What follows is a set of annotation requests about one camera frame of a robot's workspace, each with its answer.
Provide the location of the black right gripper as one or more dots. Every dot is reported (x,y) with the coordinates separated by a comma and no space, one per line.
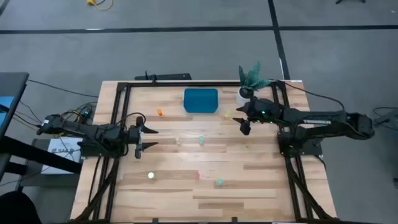
(262,111)

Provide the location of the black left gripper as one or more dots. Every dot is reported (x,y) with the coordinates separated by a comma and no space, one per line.
(136,134)

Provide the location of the yellow pill bottle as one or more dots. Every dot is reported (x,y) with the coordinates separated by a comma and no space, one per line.
(228,114)

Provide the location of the orange pill bottle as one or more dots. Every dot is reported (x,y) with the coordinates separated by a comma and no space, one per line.
(160,112)

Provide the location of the pale green pill bottle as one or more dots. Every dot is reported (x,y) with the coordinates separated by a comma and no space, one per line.
(150,175)

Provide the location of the teal pill bottle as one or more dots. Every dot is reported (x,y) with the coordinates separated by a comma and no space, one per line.
(201,139)
(219,182)

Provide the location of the pink pill bottle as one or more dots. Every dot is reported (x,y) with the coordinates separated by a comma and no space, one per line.
(197,176)

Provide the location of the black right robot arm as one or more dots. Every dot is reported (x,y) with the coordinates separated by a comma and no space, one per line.
(326,122)

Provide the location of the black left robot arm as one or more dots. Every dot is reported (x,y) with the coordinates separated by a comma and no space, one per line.
(93,132)

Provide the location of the blue plastic basket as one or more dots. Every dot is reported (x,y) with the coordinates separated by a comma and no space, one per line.
(201,100)

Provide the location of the white plant pot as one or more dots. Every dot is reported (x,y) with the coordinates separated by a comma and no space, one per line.
(241,98)

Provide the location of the green snake plant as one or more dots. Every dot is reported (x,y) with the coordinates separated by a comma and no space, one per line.
(252,77)

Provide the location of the flat black electronic device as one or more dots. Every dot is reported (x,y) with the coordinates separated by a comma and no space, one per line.
(168,76)

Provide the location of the white printed box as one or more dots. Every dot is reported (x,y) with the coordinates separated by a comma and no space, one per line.
(62,150)

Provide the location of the black desk beam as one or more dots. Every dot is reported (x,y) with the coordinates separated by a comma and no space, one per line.
(37,155)

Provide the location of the black chair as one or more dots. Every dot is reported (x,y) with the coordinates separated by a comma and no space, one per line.
(15,208)

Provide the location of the black chair base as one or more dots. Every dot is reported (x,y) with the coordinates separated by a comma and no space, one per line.
(349,1)

